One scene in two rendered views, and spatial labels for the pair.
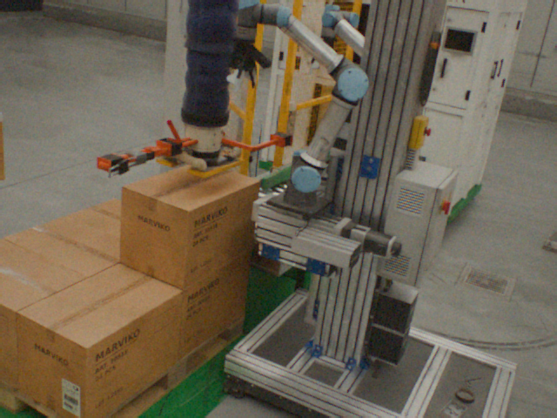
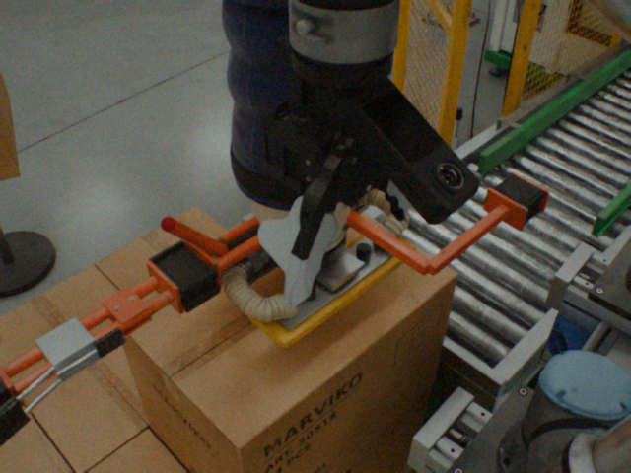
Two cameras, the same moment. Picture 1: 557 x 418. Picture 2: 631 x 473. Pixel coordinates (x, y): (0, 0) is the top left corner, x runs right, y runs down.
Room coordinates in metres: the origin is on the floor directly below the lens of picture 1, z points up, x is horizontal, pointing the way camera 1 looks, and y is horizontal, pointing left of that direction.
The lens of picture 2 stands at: (2.05, 0.10, 1.92)
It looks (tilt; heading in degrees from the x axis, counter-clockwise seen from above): 42 degrees down; 18
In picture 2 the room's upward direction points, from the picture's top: straight up
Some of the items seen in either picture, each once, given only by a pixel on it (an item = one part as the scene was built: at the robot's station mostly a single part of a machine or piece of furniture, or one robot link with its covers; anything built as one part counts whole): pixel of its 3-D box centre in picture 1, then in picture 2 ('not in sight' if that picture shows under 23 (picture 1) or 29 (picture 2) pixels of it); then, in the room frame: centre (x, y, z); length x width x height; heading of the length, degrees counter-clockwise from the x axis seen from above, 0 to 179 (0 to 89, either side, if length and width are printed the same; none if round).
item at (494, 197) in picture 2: (281, 139); (516, 200); (3.05, 0.04, 1.18); 0.09 x 0.08 x 0.05; 62
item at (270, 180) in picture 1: (312, 158); (577, 86); (4.72, -0.20, 0.60); 1.60 x 0.10 x 0.09; 153
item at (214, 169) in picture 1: (217, 163); (336, 275); (2.86, 0.32, 1.08); 0.34 x 0.10 x 0.05; 152
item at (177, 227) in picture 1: (191, 219); (292, 356); (2.90, 0.43, 0.74); 0.60 x 0.40 x 0.40; 152
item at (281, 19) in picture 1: (275, 15); not in sight; (2.48, 0.11, 1.82); 0.11 x 0.11 x 0.08; 2
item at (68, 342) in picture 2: (135, 158); (68, 349); (2.49, 0.63, 1.17); 0.07 x 0.07 x 0.04; 62
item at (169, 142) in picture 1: (169, 146); (184, 275); (2.68, 0.53, 1.18); 0.10 x 0.08 x 0.06; 62
